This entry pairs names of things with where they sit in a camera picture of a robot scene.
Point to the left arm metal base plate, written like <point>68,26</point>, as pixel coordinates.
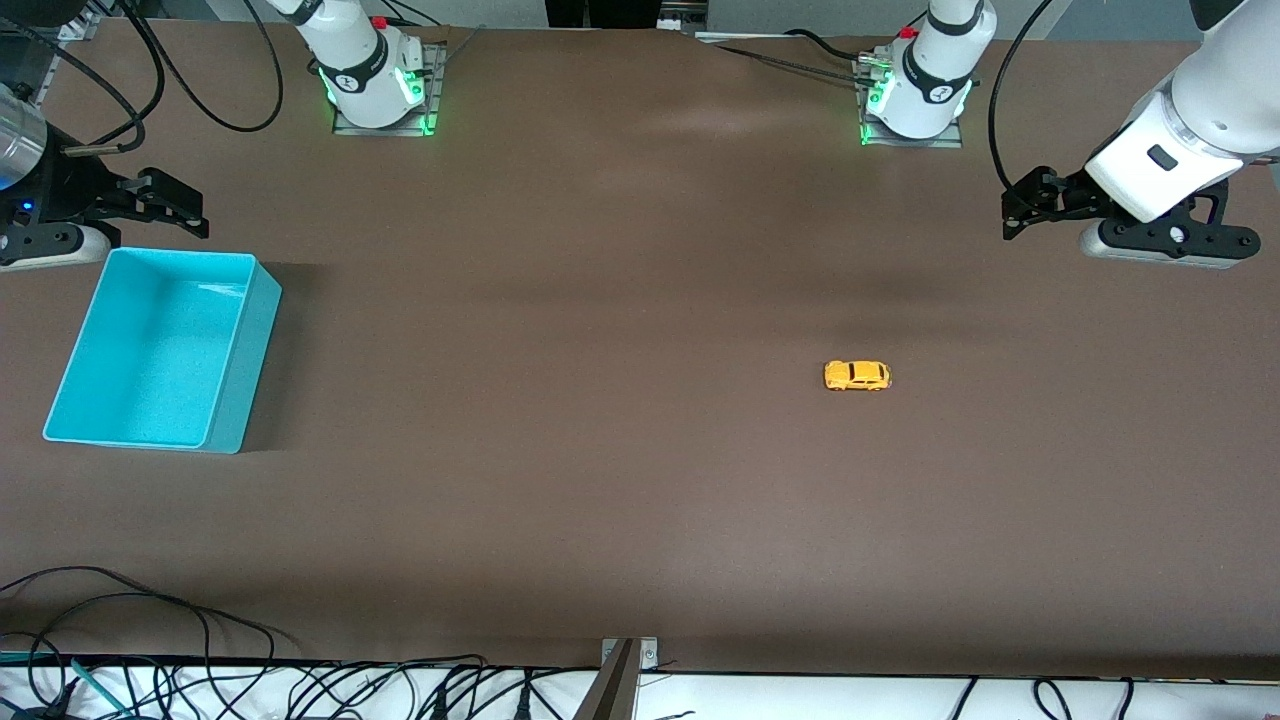
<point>950,140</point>

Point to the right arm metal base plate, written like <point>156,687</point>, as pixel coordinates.
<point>432,90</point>

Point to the black background object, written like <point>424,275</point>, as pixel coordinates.
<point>600,12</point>

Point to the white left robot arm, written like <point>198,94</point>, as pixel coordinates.
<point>1200,100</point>

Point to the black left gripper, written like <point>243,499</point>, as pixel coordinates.
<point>1067,197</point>

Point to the turquoise plastic bin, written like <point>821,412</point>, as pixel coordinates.
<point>150,360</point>

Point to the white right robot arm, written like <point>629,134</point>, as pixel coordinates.
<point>360,70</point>

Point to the grey metal beam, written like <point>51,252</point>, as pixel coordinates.
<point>612,690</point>

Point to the yellow beetle toy car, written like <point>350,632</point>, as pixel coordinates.
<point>855,376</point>

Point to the grey metal background box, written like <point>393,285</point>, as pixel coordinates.
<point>684,14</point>

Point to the white lower board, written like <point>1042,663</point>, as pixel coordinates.
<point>800,700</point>

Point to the metal table bracket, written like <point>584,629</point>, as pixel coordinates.
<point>650,655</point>

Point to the aluminium frame enclosure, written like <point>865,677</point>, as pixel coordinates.
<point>88,22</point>

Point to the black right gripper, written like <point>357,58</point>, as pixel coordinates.
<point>68,187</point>

